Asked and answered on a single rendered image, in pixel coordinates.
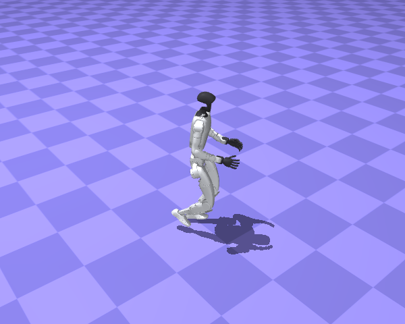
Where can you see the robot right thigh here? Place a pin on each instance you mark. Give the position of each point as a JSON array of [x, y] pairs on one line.
[[206, 184]]

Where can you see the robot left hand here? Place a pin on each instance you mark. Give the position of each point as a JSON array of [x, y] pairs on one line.
[[233, 142]]

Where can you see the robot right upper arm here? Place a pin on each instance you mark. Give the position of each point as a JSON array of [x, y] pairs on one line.
[[198, 130]]

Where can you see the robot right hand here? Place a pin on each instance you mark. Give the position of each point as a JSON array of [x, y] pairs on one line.
[[227, 161]]

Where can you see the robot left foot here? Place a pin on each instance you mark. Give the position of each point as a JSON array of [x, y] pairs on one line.
[[200, 216]]

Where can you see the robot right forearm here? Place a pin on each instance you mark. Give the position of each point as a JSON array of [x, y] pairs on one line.
[[203, 155]]

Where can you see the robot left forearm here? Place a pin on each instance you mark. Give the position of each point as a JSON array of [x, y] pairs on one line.
[[216, 136]]

